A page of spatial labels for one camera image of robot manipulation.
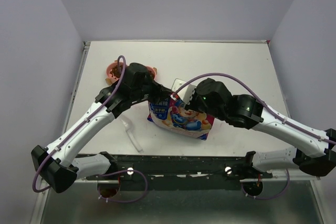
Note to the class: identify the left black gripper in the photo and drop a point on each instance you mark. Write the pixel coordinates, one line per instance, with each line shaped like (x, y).
(159, 91)

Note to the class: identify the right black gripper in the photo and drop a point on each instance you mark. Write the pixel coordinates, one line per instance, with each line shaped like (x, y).
(191, 105)

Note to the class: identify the pink pet food bag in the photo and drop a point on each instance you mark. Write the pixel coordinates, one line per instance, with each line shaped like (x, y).
(171, 115)

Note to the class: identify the clear plastic scoop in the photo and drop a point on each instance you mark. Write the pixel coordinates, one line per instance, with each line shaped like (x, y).
(129, 127)

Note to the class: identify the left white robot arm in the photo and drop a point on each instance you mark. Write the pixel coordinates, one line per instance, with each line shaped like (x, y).
(58, 163)

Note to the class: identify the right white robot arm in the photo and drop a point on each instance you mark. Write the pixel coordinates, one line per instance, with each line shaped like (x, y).
(309, 149)

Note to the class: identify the pink bowl right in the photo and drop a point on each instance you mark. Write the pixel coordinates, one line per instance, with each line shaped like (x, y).
(152, 71)

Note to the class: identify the pink bowl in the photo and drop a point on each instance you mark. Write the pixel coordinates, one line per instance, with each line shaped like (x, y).
(152, 71)
(109, 80)

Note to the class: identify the kibble in left bowl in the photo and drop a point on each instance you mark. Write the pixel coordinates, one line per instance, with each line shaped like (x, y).
(113, 71)

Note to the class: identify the pink bowl left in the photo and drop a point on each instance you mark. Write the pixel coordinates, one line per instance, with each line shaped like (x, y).
(109, 80)

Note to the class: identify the wooden bowl stand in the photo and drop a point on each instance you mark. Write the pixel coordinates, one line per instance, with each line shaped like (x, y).
(113, 73)

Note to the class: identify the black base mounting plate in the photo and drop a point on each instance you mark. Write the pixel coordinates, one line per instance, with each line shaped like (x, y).
(150, 172)

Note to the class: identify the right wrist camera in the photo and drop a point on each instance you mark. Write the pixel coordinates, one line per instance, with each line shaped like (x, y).
(185, 94)

